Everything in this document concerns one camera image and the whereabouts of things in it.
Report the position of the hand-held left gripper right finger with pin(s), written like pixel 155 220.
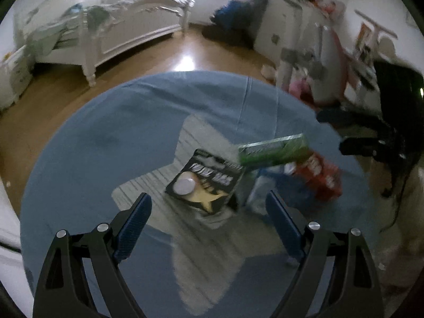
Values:
pixel 285 228

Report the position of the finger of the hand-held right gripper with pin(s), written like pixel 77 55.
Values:
pixel 351 119
pixel 367 147

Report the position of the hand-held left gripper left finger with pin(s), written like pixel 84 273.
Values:
pixel 132 225

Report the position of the red snack wrapper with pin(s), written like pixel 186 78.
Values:
pixel 318 175

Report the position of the green carton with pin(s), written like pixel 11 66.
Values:
pixel 275 152

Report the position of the black snack packet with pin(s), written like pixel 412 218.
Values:
pixel 212 179

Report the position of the grey chair with red strip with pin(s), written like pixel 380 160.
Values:
pixel 328 66

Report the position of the pink toy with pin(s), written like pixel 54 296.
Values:
pixel 299 88

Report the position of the star-shaped striped mat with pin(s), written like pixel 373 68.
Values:
pixel 198 255

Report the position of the blue tablecloth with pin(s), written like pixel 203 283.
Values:
pixel 99 145

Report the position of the poster with figures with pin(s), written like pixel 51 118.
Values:
pixel 326 6

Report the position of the chair with piled clothes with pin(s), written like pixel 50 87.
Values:
pixel 243 16

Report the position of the white nightstand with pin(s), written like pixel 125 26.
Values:
pixel 15 76

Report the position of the white wooden bed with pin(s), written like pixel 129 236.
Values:
pixel 132 29

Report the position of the light green blanket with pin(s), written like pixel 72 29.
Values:
pixel 53 39

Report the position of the blue plush toy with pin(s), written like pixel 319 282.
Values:
pixel 75 7

